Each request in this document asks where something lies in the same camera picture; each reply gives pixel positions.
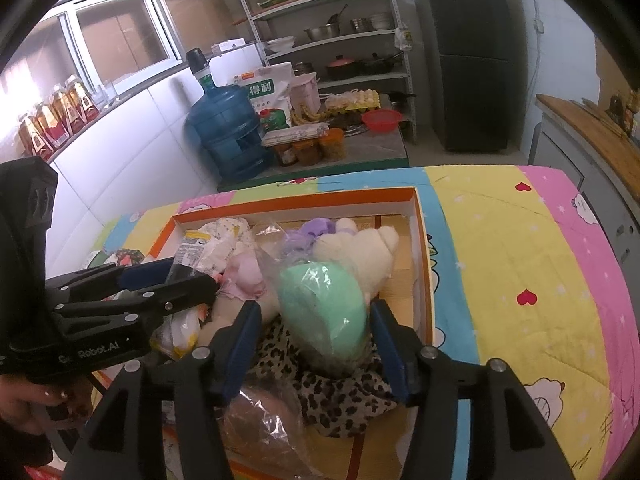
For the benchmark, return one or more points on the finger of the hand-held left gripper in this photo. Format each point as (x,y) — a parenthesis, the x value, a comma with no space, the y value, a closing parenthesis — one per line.
(145,272)
(185,292)

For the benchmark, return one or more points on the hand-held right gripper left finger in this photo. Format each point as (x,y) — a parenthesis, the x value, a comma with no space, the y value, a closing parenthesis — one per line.
(242,355)

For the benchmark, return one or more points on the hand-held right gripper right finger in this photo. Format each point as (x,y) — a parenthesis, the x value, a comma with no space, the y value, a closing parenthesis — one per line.
(392,355)

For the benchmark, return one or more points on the orange-rimmed shallow cardboard box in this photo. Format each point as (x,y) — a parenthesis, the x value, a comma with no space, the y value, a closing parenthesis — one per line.
(400,280)

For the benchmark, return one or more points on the leopard print cloth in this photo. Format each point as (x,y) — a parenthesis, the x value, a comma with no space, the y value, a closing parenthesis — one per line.
(330,400)

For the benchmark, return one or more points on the mint green soft egg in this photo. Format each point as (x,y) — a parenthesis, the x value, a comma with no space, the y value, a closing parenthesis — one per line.
(320,305)

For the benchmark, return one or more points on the cream plush toy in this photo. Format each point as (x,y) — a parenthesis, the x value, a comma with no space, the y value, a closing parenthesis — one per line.
(360,260)

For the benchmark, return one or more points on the small purple plush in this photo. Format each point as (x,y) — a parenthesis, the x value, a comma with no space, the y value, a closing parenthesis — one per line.
(315,230)

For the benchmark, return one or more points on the person's left forearm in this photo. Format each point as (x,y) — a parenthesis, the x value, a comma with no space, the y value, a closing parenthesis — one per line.
(20,447)

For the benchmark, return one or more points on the person's left hand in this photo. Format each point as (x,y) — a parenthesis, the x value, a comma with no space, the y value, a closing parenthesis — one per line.
(30,400)

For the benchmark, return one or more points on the blue water jug with pump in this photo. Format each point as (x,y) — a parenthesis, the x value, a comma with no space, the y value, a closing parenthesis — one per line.
(225,130)

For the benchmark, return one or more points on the jar of preserves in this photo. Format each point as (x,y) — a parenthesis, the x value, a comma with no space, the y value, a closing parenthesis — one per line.
(333,145)
(306,152)
(285,155)

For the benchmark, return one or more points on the clear drinking glass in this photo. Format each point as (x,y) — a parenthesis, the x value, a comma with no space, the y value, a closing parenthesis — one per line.
(111,94)

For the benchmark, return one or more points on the clear flat plastic container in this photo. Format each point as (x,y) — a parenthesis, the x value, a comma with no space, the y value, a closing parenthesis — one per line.
(295,135)

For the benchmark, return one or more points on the low stone topped table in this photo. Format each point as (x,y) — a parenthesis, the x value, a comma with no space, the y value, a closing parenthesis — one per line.
(370,150)

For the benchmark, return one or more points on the bunch of bananas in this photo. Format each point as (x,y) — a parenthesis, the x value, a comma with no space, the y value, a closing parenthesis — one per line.
(305,117)

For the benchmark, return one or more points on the white and green flour sack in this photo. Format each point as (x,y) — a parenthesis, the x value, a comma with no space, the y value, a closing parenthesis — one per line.
(265,92)

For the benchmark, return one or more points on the pink and white bag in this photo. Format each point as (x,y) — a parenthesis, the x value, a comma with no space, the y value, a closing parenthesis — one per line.
(305,92)

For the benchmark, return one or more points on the red plastic basket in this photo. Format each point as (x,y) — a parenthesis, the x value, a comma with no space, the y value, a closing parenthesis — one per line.
(382,120)

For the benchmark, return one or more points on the sliding window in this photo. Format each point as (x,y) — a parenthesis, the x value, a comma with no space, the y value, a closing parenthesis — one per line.
(120,35)

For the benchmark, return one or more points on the tray of eggs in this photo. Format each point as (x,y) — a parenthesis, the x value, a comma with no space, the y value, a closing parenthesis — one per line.
(352,100)

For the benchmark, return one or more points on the grey counter cabinet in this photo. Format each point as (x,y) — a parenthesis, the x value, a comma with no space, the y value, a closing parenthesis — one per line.
(565,160)

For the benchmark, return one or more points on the stack of white bowls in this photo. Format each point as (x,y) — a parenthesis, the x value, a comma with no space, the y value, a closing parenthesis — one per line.
(281,45)

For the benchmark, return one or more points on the red lidded pot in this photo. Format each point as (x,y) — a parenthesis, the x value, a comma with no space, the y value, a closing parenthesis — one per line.
(342,69)

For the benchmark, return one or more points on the white metal shelf rack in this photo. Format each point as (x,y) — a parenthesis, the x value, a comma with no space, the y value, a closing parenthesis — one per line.
(320,45)

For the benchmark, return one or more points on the black wok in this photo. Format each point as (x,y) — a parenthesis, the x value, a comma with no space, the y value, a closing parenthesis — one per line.
(380,64)

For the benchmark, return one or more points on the steel mixing bowl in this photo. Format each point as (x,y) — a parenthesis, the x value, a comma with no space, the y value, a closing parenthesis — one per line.
(321,34)

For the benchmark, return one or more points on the black refrigerator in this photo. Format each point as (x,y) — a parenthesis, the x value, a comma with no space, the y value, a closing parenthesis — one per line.
(465,60)

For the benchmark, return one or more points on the dark sauce bottle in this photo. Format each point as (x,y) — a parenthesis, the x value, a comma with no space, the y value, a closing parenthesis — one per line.
(615,112)

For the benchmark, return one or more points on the wall socket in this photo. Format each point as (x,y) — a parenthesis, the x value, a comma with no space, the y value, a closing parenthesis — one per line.
(539,26)

